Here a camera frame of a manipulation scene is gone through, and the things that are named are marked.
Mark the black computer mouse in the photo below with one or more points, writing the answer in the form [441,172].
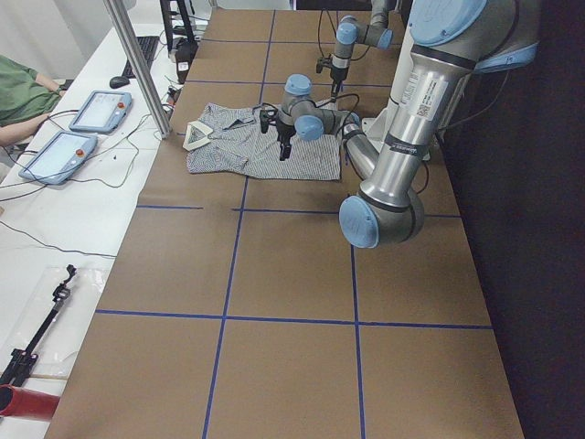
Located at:
[118,81]

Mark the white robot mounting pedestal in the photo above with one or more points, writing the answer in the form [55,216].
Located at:
[393,118]

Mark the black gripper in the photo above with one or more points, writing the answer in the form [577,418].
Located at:
[337,74]
[284,133]

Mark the striped polo shirt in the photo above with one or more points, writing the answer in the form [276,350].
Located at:
[236,144]

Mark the red cylinder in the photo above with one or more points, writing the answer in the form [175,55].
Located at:
[27,404]

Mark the lower teach pendant tablet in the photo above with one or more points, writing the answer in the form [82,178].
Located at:
[59,158]

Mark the black box with label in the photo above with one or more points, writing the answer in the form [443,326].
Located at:
[182,53]

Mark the black keyboard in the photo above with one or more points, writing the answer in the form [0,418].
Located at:
[148,46]

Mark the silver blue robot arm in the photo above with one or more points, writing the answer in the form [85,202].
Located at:
[350,32]
[449,41]

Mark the upper teach pendant tablet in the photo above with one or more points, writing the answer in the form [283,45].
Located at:
[102,112]

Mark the teach pendant tablet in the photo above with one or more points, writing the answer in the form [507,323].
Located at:
[59,158]
[102,112]

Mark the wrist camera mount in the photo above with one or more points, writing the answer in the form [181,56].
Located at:
[268,116]
[323,63]

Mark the person in green shirt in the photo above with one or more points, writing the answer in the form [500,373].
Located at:
[27,99]

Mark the aluminium frame post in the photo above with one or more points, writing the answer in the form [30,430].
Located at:
[124,29]

